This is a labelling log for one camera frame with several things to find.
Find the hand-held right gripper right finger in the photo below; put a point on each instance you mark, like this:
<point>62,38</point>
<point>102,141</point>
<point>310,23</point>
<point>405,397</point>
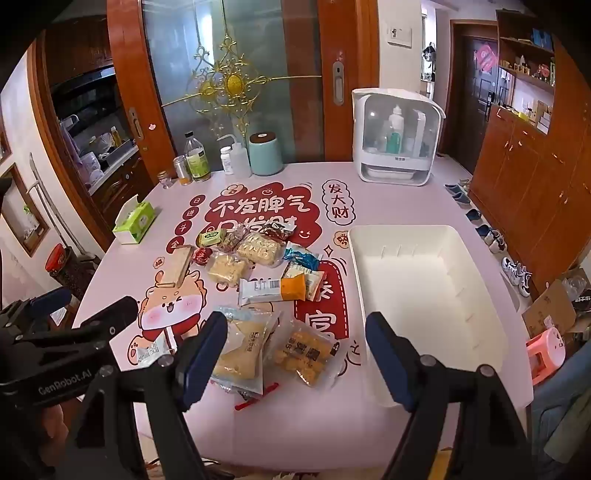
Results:
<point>385,355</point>

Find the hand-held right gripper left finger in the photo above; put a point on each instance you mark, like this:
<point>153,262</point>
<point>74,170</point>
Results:
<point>207,355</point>

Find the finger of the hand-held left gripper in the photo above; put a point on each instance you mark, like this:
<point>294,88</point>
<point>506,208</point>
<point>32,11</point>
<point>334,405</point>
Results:
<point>115,314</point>
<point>51,300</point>

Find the large clear cake packet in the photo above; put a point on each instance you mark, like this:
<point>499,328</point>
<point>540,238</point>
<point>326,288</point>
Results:
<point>240,355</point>

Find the small white barcode packet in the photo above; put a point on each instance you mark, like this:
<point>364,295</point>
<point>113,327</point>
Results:
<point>154,354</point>

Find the white plastic bin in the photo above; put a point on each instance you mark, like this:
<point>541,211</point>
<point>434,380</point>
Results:
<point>415,286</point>

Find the tan long snack packet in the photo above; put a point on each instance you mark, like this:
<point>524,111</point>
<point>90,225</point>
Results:
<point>178,267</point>

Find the clear golden puffs packet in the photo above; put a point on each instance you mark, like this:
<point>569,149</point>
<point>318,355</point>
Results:
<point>307,353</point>

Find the clear square cracker packet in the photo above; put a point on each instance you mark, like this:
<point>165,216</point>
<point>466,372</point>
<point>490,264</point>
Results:
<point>226,270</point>

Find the white orange long packet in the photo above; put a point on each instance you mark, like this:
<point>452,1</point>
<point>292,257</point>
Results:
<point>272,290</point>

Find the red round candy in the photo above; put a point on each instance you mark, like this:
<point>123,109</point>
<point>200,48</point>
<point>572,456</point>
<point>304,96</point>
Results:
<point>202,256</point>

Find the clear cream snack packet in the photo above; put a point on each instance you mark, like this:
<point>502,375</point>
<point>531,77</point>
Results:
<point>316,279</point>

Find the clear red-print snack packet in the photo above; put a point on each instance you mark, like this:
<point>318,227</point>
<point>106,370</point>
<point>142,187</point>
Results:
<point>231,241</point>

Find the green cake packet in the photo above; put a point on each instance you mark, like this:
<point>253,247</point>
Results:
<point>210,238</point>

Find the clear oblong cracker packet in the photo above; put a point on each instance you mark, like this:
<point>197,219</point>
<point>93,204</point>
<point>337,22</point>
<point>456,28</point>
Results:
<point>258,249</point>

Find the blue white snack packet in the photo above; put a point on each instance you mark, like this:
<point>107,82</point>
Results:
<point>300,258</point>

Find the dark red snack packet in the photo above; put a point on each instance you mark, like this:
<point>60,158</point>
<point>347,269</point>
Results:
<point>281,232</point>

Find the dark carved wooden stand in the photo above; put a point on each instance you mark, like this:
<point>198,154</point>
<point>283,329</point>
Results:
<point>76,274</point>

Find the red lidded jar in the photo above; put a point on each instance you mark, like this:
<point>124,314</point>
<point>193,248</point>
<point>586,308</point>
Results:
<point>56,258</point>

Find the printed pink table mat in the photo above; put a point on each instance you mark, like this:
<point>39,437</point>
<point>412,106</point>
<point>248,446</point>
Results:
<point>138,258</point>

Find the green tissue box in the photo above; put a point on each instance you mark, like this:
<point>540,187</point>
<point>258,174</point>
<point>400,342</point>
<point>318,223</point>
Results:
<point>138,221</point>

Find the grey metal pole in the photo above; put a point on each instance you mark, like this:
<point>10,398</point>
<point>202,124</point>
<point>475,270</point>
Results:
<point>44,198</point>

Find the small glass jar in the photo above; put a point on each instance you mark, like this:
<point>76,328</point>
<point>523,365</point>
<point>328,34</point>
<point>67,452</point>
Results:
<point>165,181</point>

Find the kitchen counter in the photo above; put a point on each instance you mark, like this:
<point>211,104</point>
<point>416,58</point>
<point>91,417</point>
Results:
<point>111,161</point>

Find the row of shoes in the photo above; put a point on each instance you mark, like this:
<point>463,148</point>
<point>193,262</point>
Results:
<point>517,272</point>

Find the silver metal tin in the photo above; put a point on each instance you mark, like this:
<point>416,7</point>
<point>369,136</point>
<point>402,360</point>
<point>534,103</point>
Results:
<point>182,168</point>

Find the pink plastic stool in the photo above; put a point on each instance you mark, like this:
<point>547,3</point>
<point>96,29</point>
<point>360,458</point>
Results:
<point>547,353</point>

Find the cardboard box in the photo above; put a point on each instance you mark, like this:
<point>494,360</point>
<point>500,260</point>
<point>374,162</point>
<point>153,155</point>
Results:
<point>547,307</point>

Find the glass bottle green label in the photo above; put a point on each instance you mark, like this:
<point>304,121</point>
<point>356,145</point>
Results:
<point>197,164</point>

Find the white pill bottle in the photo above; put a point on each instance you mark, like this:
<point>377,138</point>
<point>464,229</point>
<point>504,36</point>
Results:
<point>227,164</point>

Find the blue grey cloth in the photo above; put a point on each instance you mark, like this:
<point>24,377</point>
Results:
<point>563,415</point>

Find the clear squeeze bottle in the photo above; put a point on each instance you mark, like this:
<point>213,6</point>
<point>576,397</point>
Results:
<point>242,161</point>

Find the teal canister brown lid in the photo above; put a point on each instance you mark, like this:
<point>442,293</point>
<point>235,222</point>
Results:
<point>265,157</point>

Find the white bottle sterilizer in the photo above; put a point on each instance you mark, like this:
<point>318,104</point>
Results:
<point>369,138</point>

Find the dark entry door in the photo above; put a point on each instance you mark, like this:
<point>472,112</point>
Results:
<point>475,115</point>

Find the sliding glass door gold ornament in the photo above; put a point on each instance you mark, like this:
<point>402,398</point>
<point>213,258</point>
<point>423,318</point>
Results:
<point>277,92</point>

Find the wood framed wall picture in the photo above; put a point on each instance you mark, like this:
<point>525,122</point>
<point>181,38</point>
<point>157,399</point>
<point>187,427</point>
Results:
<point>23,207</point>

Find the wooden wall cabinet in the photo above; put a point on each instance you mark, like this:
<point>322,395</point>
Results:
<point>531,184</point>

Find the white wall switch panel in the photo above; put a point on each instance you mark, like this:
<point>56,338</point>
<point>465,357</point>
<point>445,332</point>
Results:
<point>399,34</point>

